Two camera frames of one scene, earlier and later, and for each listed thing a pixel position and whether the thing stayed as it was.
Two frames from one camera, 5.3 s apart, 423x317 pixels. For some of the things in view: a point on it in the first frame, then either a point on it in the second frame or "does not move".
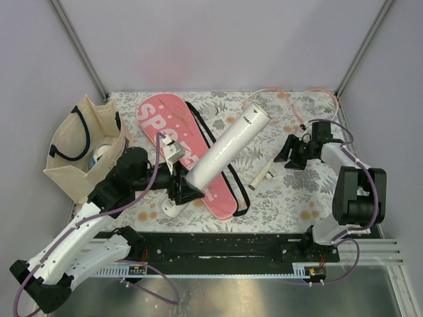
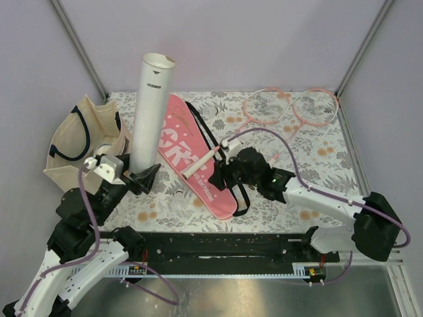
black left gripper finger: x=189 y=193 -> x=125 y=158
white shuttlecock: x=211 y=111 does not move
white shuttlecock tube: x=229 y=144 -> x=151 y=104
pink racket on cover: x=273 y=102 does not move
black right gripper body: x=303 y=149 -> x=235 y=174
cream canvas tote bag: x=84 y=146 does not move
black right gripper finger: x=283 y=156 -> x=217 y=179
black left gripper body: x=173 y=187 -> x=118 y=191
